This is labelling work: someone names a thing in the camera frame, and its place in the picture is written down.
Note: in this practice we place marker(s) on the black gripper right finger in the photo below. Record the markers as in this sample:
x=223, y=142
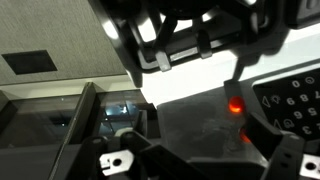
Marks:
x=283, y=150

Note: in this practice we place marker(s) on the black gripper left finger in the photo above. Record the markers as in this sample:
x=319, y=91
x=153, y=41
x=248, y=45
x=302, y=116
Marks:
x=133, y=150

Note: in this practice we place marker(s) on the small red button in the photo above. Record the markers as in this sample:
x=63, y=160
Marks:
x=235, y=105

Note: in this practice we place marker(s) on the grey toy stove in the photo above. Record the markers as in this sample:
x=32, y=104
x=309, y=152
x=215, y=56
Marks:
x=200, y=76

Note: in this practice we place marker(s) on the black keypad panel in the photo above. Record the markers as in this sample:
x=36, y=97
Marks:
x=293, y=103

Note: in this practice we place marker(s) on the black burner grate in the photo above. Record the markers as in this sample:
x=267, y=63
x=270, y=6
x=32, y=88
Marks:
x=156, y=50

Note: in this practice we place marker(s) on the dark floor plate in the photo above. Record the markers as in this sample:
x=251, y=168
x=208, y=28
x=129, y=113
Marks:
x=29, y=62

